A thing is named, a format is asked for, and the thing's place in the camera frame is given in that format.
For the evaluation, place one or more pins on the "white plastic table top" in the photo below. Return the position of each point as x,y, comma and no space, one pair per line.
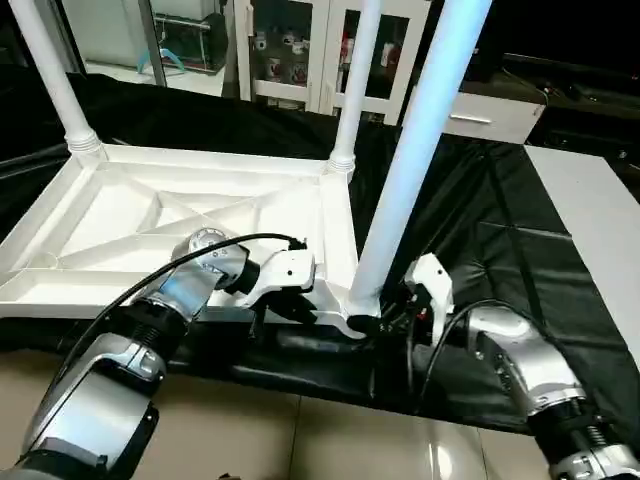
150,200

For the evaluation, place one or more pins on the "white plastic table leg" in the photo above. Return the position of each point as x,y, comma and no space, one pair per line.
55,75
357,75
415,150

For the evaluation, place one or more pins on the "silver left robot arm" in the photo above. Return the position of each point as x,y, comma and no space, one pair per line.
115,400

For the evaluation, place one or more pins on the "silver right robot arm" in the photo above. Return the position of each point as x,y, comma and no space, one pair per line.
525,350

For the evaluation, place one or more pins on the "black work mat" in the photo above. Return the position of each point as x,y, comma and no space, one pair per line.
500,250

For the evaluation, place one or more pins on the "white drawer unit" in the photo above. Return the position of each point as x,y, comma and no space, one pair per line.
500,115

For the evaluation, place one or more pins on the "white glass door cabinet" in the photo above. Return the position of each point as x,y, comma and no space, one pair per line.
325,60

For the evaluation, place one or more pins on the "teal plastic bag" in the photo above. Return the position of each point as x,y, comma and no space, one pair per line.
172,57

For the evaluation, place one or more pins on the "black desk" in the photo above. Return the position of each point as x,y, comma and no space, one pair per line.
590,100

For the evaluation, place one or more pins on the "black speaker box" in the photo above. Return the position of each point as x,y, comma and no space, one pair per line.
487,45

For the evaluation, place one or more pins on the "metal framed glass panel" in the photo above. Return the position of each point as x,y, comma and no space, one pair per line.
72,35

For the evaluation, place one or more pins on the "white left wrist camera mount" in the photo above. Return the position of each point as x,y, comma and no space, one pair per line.
285,272

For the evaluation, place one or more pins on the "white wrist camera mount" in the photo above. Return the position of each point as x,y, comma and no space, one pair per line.
435,280
285,272

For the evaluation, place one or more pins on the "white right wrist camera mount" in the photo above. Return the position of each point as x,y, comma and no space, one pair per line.
435,280

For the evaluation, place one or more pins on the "glass tank with dark frame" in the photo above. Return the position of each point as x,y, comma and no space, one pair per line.
190,35

